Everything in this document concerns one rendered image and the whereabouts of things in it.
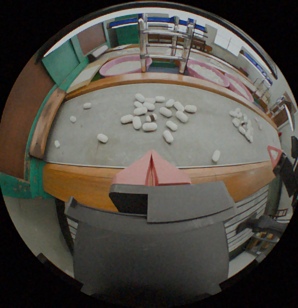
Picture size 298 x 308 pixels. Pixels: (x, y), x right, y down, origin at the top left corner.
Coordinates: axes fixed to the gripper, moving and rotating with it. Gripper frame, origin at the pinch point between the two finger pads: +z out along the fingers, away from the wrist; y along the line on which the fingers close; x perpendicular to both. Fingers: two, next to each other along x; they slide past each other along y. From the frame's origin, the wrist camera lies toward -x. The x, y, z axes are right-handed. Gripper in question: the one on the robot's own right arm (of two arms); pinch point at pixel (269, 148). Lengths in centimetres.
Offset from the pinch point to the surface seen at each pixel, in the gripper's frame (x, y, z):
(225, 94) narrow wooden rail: -10.7, 4.9, 26.9
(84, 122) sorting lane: 1, 59, 16
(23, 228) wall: 48, 169, -66
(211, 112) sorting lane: -1.4, 17.0, 19.0
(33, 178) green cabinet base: 9, 81, -5
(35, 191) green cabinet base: 13, 81, -9
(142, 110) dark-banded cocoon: -1.1, 39.9, 15.4
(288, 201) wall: 118, -438, -122
